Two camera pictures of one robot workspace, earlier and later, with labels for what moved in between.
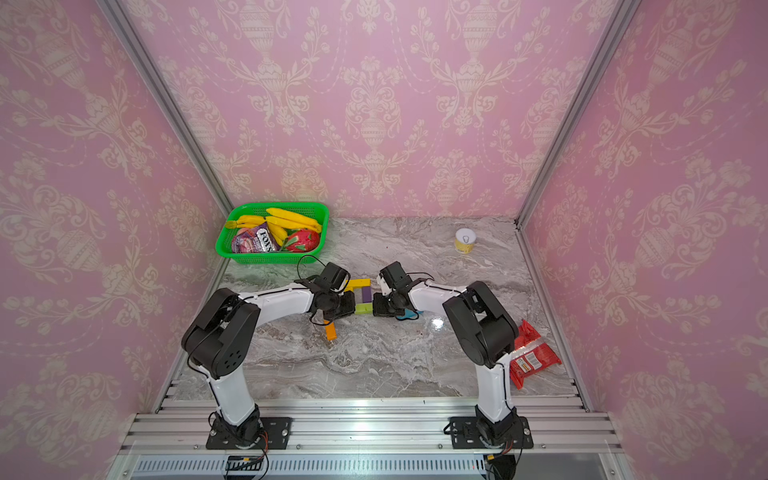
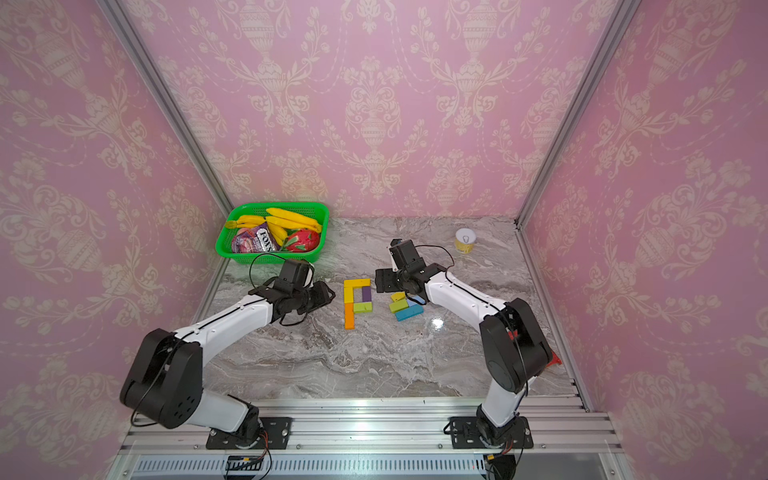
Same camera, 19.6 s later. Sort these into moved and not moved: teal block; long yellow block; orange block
Moved: orange block
Not moved: teal block; long yellow block
